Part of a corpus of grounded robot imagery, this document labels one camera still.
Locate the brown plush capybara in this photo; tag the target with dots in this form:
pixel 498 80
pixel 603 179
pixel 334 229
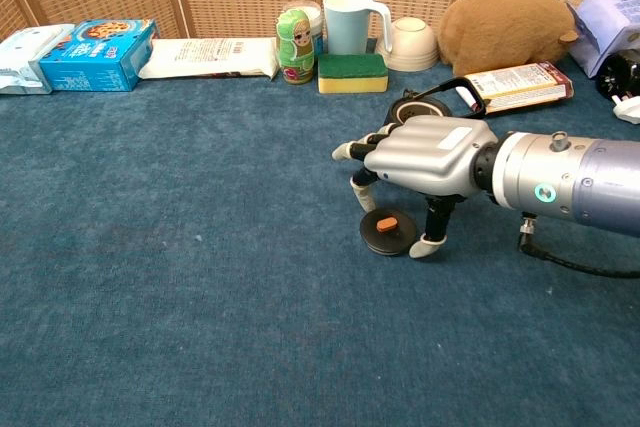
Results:
pixel 500 32

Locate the brown yellow snack box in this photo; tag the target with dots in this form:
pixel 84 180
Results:
pixel 520 87

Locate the light purple paper package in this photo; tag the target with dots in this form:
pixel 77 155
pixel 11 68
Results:
pixel 605 27

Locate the green matryoshka doll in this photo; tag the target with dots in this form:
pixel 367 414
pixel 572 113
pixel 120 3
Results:
pixel 295 47

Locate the black lid orange knob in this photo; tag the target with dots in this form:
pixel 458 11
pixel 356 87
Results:
pixel 385 239

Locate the blue table cloth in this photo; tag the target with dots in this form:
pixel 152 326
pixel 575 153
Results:
pixel 200 247

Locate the white wet wipes pack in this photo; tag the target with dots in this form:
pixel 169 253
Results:
pixel 20 57

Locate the light blue white pitcher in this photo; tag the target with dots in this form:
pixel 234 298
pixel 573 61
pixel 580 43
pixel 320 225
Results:
pixel 347 22

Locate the green yellow sponge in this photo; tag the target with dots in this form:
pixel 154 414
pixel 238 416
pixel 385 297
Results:
pixel 352 72

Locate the cream bowl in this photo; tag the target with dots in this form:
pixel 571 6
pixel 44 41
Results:
pixel 412 44

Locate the white flat plastic package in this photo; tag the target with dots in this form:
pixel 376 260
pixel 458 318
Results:
pixel 210 57

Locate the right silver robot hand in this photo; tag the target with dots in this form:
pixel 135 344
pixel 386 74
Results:
pixel 430 152

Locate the blue cookie box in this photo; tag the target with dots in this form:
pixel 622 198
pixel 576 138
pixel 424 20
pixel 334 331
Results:
pixel 90 67

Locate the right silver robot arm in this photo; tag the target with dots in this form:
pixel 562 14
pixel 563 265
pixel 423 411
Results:
pixel 600 177

